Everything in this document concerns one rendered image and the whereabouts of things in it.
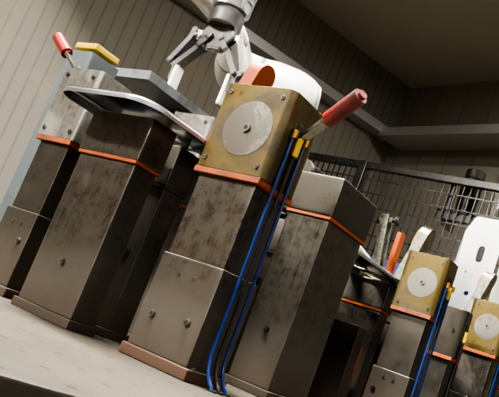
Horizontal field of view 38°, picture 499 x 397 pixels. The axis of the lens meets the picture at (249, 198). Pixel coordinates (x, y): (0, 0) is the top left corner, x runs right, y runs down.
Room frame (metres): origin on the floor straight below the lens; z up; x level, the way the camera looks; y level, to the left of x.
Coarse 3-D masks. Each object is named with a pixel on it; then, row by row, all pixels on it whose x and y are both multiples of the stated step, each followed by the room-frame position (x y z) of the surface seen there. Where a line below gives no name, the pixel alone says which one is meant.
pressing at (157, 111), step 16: (80, 96) 0.99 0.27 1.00; (96, 96) 0.95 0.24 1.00; (112, 96) 0.92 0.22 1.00; (128, 96) 0.86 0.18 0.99; (128, 112) 0.97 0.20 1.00; (144, 112) 0.94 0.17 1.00; (160, 112) 0.91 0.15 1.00; (176, 128) 0.96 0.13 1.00; (192, 128) 0.91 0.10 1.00; (192, 144) 1.02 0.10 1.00; (352, 272) 1.61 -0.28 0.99; (368, 272) 1.57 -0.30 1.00; (384, 272) 1.42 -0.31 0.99
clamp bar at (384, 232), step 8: (384, 216) 1.91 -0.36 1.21; (384, 224) 1.90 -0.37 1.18; (392, 224) 1.92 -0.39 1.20; (384, 232) 1.89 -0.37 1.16; (376, 240) 1.90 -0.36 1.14; (384, 240) 1.89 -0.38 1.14; (376, 248) 1.90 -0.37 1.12; (384, 248) 1.92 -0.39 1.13; (376, 256) 1.89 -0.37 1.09; (384, 256) 1.91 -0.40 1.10; (384, 264) 1.91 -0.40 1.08
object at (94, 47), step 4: (76, 44) 1.27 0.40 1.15; (80, 44) 1.26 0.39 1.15; (84, 44) 1.26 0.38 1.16; (88, 44) 1.25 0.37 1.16; (92, 44) 1.24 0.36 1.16; (96, 44) 1.24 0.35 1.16; (76, 48) 1.27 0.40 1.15; (80, 48) 1.26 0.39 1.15; (84, 48) 1.26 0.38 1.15; (88, 48) 1.25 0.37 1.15; (92, 48) 1.24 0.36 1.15; (96, 48) 1.24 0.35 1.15; (100, 48) 1.24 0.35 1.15; (96, 52) 1.25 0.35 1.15; (100, 52) 1.25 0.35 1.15; (104, 52) 1.25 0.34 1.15; (108, 52) 1.26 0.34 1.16; (100, 56) 1.27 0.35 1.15; (104, 56) 1.26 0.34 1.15; (108, 56) 1.26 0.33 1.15; (112, 56) 1.27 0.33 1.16; (108, 60) 1.27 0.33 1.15; (112, 60) 1.27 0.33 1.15; (116, 60) 1.28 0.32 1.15; (112, 64) 1.29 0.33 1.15; (116, 64) 1.28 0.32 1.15
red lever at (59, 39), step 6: (54, 36) 1.18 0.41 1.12; (60, 36) 1.17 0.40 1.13; (54, 42) 1.18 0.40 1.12; (60, 42) 1.16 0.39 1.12; (66, 42) 1.17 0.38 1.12; (60, 48) 1.16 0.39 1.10; (66, 48) 1.15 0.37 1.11; (66, 54) 1.15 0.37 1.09; (72, 54) 1.17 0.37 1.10; (72, 60) 1.14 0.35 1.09; (72, 66) 1.13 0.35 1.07; (78, 66) 1.12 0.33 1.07
